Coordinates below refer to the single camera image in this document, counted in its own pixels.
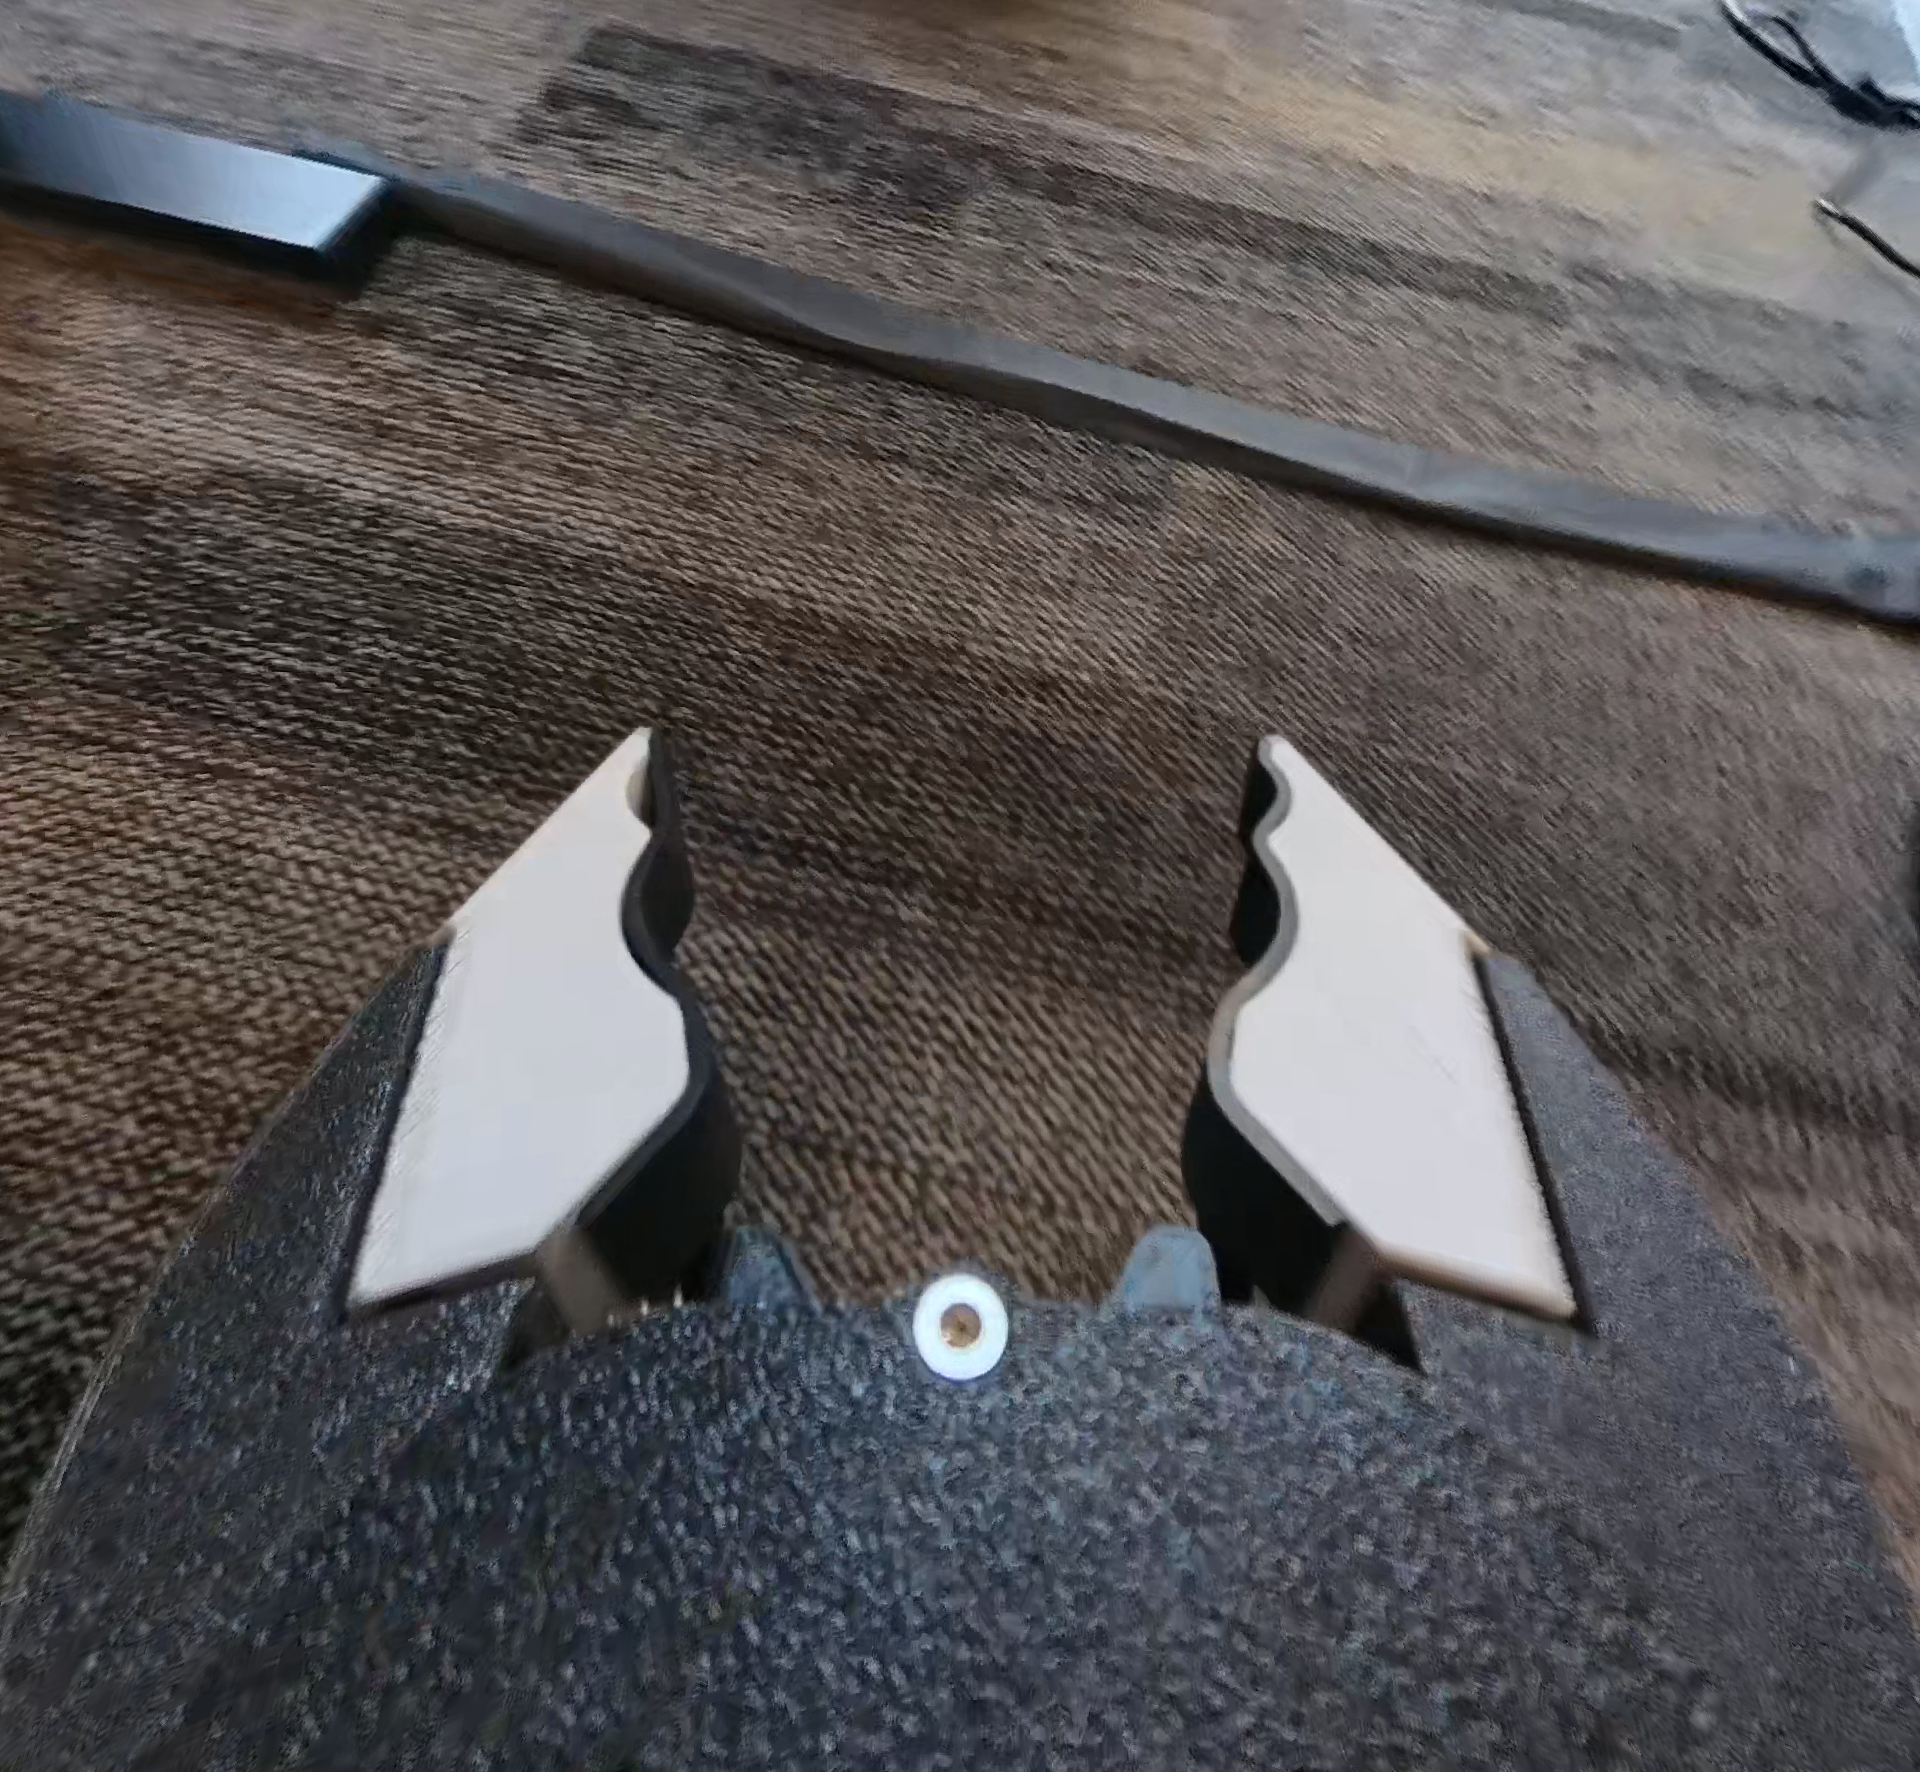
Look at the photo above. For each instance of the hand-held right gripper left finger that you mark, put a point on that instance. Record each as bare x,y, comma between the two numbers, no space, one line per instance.
540,1052

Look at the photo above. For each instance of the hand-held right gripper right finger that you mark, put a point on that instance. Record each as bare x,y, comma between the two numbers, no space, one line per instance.
1380,1052

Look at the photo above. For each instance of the black table foot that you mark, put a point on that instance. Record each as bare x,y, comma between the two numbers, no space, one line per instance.
181,177

